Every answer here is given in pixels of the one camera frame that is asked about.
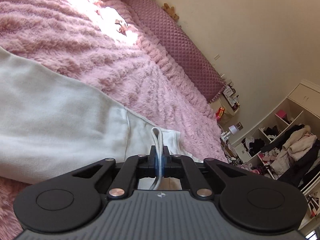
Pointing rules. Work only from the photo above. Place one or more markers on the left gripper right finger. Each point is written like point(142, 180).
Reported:
point(184, 169)

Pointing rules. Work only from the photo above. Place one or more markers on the white Nevada sweatshirt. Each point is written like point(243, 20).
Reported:
point(52, 124)

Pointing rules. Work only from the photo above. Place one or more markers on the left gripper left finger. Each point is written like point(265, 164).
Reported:
point(132, 170)

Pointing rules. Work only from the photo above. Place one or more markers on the small pink item on bed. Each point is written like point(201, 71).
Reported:
point(121, 26)

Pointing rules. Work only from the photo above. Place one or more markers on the white open wardrobe shelf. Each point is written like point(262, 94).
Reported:
point(285, 146)

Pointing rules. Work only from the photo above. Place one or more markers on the purple quilted headboard cushion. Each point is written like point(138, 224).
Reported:
point(179, 46)

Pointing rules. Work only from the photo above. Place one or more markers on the white table lamp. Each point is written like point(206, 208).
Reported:
point(232, 130)

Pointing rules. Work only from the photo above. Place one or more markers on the pink fluffy bed blanket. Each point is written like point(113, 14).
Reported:
point(78, 39)

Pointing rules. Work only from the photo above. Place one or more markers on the red snack bag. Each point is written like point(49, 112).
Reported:
point(219, 113)

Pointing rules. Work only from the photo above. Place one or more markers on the brown teddy bear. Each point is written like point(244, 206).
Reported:
point(170, 11)

